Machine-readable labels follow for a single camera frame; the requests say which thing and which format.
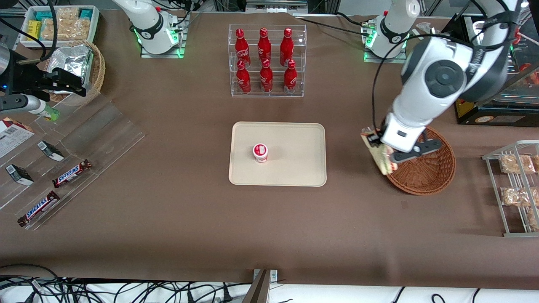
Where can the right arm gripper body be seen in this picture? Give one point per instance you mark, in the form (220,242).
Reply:
(26,79)

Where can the triangle sandwich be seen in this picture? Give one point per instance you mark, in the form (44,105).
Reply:
(384,165)

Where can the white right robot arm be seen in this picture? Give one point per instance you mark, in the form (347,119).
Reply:
(147,25)

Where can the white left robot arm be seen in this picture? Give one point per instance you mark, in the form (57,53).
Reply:
(421,84)

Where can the dark brown wicker basket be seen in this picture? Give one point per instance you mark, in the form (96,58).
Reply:
(433,176)

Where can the light tan wicker basket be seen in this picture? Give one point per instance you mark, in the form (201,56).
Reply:
(99,71)

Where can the beige plastic tray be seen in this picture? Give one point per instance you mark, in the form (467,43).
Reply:
(294,160)

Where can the silver foil snack bag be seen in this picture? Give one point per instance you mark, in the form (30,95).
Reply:
(71,59)

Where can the green bottle white cap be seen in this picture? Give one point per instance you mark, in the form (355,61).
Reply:
(50,113)

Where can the black machine with yellow panel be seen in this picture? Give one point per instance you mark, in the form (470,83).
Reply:
(467,112)

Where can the yellow snack box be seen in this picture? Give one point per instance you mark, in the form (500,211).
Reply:
(34,30)

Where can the clear cracker packet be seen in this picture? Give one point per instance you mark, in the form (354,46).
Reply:
(80,28)
(66,13)
(54,29)

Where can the white plastic bin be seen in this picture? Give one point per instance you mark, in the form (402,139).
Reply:
(96,29)

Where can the white printed carton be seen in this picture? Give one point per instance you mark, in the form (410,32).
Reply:
(12,139)

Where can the teal snack box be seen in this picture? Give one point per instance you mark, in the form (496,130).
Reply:
(86,13)
(44,15)

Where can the clear acrylic stepped display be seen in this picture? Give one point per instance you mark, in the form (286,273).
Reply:
(105,139)

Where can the small black white box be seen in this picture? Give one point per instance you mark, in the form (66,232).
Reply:
(50,150)
(19,174)

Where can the clear bag of brown snacks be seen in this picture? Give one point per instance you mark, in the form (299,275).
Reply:
(516,197)
(537,162)
(516,164)
(534,219)

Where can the brown Snickers bar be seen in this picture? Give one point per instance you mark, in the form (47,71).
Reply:
(71,173)
(38,208)

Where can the red cola bottle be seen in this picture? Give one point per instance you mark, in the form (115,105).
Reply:
(264,44)
(243,79)
(290,79)
(241,47)
(286,45)
(266,78)

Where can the clear plastic wrapper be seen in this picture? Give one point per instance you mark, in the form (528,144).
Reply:
(423,26)

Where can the clear acrylic bottle rack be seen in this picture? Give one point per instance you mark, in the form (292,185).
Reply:
(301,50)

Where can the red white yogurt cup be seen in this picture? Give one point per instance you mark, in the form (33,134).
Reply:
(260,153)

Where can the red sausage on stick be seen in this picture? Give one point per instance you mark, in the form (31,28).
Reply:
(516,38)

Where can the brown table cover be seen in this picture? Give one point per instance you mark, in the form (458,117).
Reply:
(189,210)

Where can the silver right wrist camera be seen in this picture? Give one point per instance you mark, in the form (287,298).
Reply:
(21,105)

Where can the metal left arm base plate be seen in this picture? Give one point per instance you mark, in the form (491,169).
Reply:
(370,59)

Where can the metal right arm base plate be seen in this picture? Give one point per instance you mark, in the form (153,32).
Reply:
(179,50)

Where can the aluminium frame structure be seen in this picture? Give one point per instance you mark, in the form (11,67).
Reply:
(273,5)

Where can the grey metal bracket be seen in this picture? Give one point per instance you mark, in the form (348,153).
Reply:
(259,290)

